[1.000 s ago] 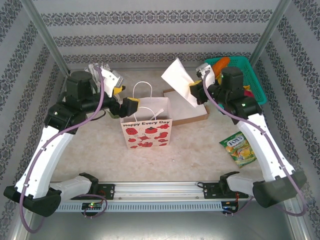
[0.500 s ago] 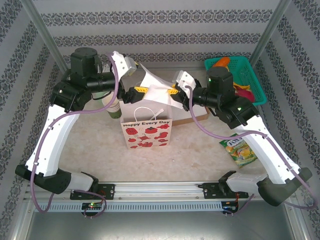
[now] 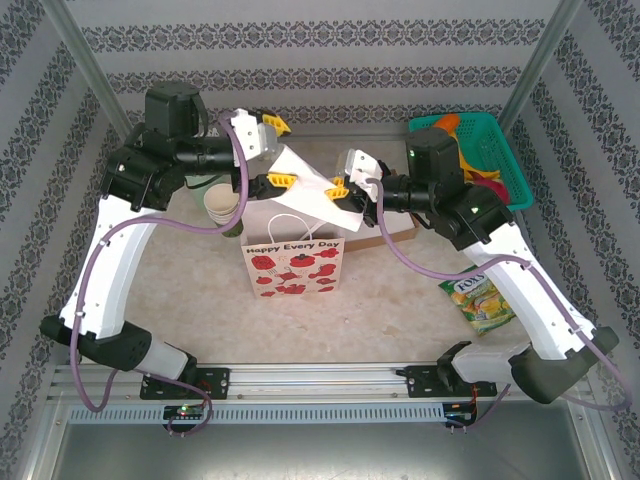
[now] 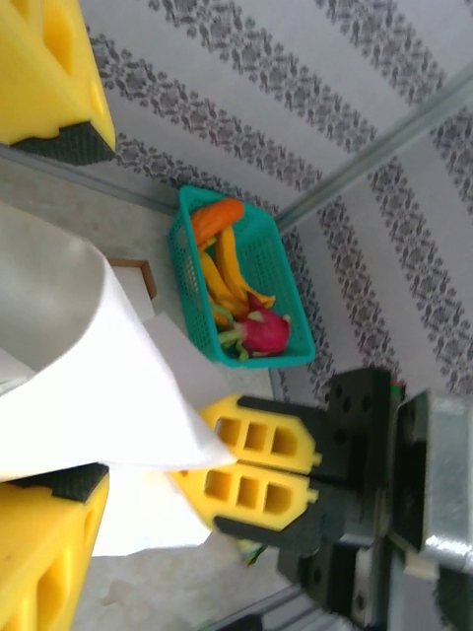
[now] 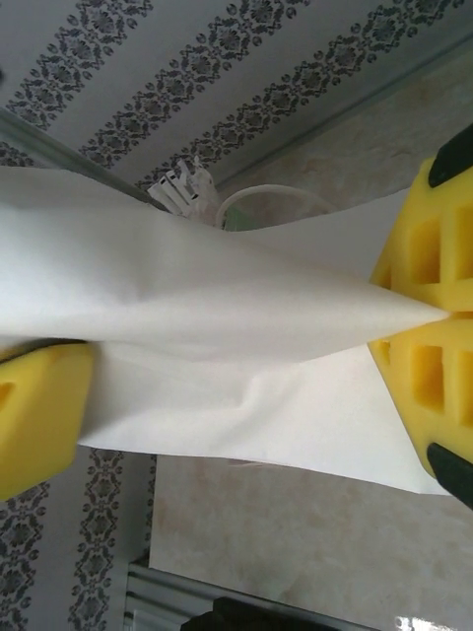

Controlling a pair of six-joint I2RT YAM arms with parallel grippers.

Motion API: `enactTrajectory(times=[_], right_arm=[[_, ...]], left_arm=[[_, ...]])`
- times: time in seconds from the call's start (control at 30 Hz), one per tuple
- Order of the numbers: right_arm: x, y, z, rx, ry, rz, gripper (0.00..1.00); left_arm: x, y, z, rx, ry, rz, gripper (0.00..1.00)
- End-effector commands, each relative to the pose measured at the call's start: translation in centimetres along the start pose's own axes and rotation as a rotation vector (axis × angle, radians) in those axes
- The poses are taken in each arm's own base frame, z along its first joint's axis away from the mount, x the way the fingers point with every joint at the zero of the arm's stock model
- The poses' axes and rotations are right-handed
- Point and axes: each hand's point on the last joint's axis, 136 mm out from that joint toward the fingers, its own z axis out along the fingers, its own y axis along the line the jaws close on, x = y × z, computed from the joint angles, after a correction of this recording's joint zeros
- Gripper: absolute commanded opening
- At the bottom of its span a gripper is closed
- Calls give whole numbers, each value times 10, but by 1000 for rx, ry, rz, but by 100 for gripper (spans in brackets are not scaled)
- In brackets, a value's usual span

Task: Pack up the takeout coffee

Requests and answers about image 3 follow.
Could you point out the white paper napkin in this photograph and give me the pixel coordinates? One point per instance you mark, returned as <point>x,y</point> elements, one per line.
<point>310,195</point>

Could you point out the paper gift bag red prints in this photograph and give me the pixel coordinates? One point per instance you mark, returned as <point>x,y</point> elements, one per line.
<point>295,270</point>

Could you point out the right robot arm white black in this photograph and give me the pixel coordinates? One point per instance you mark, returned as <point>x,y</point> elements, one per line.
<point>525,290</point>

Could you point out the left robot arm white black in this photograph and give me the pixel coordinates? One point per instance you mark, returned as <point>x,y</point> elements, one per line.
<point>120,270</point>

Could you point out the yellow banana bunch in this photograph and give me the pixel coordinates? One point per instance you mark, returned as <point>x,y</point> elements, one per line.
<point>480,172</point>

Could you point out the pink dragon fruit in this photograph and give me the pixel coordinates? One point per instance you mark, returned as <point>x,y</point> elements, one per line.
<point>495,192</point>

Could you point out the mint green holder cup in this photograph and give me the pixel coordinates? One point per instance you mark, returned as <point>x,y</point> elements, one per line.
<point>197,192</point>

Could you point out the stack of green paper cups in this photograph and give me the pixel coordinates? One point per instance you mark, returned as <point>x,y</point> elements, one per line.
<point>221,200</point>

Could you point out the teal plastic basket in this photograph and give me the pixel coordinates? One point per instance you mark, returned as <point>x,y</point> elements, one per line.
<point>500,145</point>

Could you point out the orange toy fruit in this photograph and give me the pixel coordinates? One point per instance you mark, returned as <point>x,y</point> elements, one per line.
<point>447,122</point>

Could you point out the green candy bag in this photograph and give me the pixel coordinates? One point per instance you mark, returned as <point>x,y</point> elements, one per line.
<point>475,300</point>

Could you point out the right circuit board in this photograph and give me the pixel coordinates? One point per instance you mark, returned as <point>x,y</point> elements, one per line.
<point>460,415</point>

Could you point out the circuit board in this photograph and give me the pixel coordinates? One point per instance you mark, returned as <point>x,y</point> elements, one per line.
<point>185,411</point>
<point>460,415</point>

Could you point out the left circuit board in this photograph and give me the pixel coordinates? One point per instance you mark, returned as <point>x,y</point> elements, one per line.
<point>185,411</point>

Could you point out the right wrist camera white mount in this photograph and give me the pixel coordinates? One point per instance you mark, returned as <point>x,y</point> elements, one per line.
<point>362,167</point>

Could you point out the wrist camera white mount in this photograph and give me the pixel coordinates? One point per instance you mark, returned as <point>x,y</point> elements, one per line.
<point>362,167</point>
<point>250,132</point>

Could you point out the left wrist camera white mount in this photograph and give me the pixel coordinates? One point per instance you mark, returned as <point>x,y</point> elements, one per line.
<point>250,132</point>

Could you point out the left aluminium frame post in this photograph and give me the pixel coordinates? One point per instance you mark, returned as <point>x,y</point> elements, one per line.
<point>75,45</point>

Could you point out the aluminium frame post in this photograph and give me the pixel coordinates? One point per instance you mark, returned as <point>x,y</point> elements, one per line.
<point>540,60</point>
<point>75,45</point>

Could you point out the right aluminium frame post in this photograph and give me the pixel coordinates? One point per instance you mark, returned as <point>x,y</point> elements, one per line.
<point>540,60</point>

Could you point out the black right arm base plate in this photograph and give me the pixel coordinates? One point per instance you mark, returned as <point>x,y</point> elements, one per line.
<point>420,382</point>

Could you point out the aluminium mounting rail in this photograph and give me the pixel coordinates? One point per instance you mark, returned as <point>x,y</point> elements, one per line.
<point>310,380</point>

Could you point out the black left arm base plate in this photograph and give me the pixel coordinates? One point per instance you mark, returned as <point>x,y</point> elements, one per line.
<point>215,382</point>

